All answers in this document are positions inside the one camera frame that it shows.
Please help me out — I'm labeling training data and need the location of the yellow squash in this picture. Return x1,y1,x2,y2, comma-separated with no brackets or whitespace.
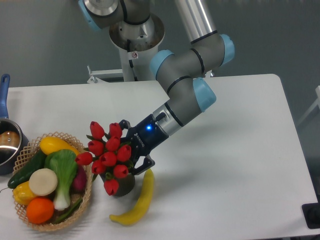
39,136,80,156

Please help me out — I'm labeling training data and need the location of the yellow bell pepper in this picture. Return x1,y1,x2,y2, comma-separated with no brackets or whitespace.
12,181,37,206

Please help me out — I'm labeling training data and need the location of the white round radish slice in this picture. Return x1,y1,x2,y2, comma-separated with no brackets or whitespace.
28,168,58,196

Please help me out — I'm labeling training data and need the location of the yellow banana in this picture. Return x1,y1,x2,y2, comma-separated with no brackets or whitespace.
109,169,155,226

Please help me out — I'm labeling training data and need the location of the dark grey ribbed vase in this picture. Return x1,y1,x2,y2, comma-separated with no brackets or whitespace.
100,173,135,197

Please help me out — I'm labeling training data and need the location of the blue handled saucepan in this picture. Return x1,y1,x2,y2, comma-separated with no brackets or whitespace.
0,74,29,176

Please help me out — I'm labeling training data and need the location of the purple red onion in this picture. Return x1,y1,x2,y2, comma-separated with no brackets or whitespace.
72,165,87,192

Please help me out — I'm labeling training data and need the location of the red tulip bouquet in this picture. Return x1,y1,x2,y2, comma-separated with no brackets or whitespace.
75,121,133,180

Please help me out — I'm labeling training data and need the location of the black device at table edge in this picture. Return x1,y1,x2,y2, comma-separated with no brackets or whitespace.
301,202,320,229

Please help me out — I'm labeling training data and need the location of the green bok choy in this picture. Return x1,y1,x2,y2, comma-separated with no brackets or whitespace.
44,149,78,211

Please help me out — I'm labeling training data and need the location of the white furniture leg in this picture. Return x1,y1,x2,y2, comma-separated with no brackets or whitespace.
298,85,320,125

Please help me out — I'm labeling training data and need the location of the green cucumber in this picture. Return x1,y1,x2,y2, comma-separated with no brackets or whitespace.
7,150,47,189

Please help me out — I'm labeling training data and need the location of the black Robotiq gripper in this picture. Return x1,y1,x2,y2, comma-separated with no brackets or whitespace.
118,114,169,175

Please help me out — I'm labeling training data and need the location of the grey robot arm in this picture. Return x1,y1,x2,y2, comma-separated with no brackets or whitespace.
78,0,235,175

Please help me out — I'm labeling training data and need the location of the green bean pod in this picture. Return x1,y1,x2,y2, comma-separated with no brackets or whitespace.
53,198,83,225

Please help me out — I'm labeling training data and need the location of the orange fruit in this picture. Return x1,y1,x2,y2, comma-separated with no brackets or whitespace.
26,197,55,224

